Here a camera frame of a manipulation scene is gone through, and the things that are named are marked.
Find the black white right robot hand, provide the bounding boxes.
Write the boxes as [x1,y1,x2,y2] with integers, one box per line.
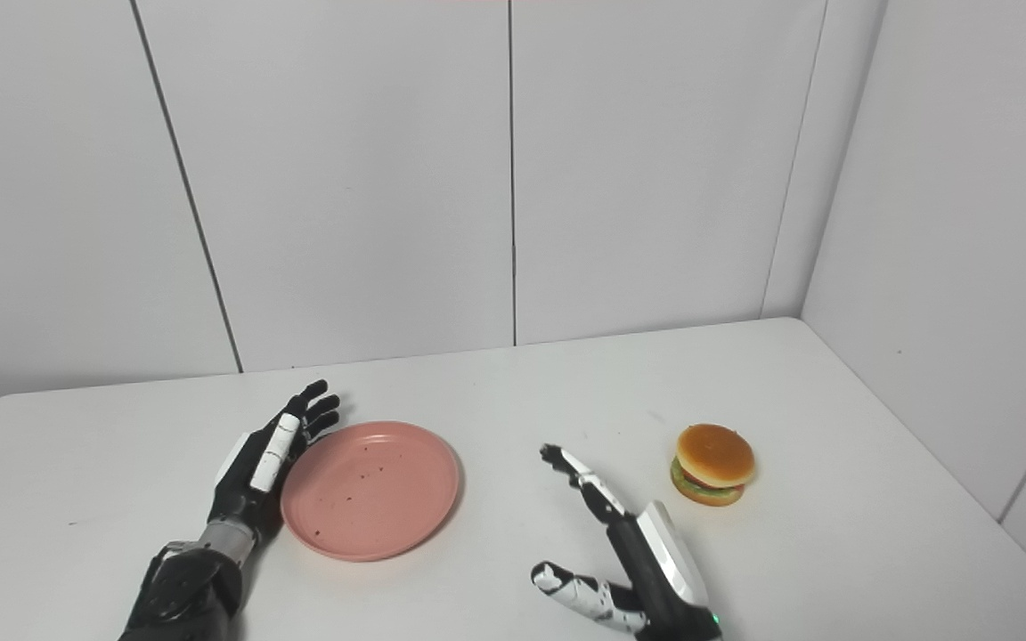
[531,443,723,641]

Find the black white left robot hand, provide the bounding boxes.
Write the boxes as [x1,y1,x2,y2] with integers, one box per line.
[208,380,341,540]

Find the pink round plate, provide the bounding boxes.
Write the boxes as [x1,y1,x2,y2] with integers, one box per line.
[280,421,461,563]

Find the toy hamburger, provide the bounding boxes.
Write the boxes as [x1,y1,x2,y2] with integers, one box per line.
[670,424,756,507]

